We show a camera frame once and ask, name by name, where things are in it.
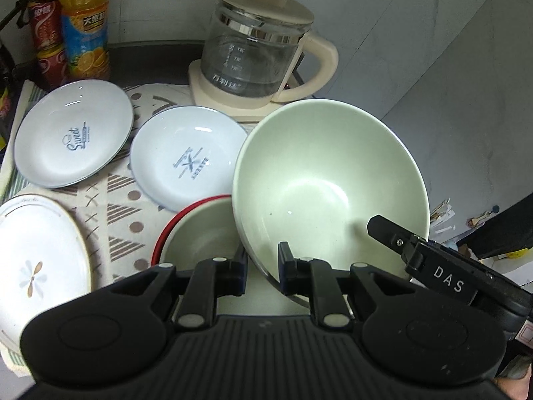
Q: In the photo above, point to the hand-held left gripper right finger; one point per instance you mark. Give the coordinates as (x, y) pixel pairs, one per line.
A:
(284, 268)

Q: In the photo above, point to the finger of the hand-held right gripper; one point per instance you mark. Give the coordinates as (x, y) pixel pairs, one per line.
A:
(387, 233)

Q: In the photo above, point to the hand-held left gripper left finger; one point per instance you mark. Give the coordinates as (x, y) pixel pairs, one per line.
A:
(240, 273)

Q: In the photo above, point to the red-rimmed bowl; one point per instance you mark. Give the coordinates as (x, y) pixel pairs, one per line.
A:
(200, 233)

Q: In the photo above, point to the large pale green bowl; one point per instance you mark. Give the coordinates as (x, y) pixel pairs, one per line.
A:
(324, 175)

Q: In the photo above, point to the light blue plate cross print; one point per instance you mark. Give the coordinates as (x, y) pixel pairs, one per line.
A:
(187, 150)

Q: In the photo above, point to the white flower plate brown rim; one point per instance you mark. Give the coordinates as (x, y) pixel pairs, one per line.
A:
(37, 258)

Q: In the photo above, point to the light blue plate script print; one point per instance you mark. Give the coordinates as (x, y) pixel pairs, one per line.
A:
(62, 133)

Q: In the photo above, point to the black box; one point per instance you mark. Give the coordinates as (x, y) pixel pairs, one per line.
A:
(506, 225)

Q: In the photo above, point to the patterned table mat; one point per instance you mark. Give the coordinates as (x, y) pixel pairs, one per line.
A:
(116, 212)

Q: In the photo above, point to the cream kettle base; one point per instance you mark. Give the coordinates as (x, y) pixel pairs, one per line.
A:
(216, 100)

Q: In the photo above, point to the red drink can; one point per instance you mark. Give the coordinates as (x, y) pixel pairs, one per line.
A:
(53, 66)
(43, 21)

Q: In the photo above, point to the orange juice bottle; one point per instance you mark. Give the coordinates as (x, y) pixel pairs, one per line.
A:
(85, 29)

